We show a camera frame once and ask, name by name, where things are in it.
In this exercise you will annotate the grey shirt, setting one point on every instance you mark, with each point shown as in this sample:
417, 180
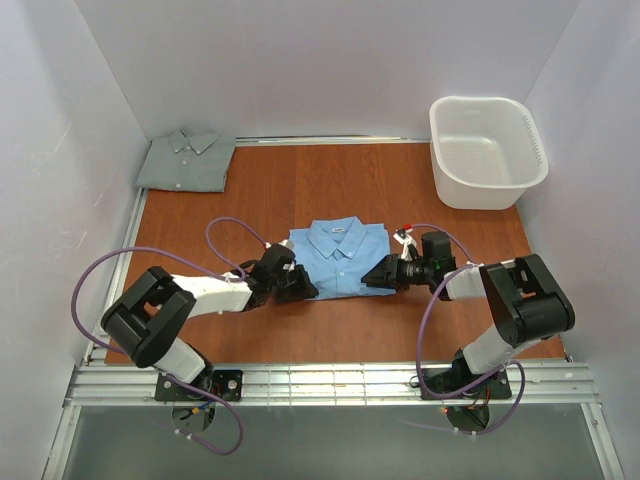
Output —
187, 163

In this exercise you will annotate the light blue long sleeve shirt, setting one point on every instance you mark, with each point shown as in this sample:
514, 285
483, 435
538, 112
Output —
337, 253

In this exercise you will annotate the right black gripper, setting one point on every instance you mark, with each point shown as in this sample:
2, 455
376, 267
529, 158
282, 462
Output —
395, 270

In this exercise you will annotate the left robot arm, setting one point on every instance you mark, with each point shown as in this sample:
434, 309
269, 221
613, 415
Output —
146, 320

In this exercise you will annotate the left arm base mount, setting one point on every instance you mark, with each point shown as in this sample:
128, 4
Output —
224, 383

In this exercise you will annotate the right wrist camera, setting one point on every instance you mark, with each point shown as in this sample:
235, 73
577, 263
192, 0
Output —
409, 245

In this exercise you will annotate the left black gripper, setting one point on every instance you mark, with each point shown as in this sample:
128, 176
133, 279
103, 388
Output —
288, 282

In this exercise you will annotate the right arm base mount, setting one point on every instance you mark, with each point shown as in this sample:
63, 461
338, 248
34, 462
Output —
443, 381

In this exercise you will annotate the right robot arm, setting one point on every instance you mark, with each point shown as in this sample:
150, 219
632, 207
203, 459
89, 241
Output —
526, 303

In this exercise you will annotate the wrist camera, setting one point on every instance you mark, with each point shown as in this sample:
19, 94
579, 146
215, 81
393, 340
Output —
278, 257
409, 245

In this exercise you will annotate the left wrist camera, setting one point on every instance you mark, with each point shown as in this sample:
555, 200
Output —
278, 257

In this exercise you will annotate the white plastic basket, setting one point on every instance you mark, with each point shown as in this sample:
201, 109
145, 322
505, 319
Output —
485, 152

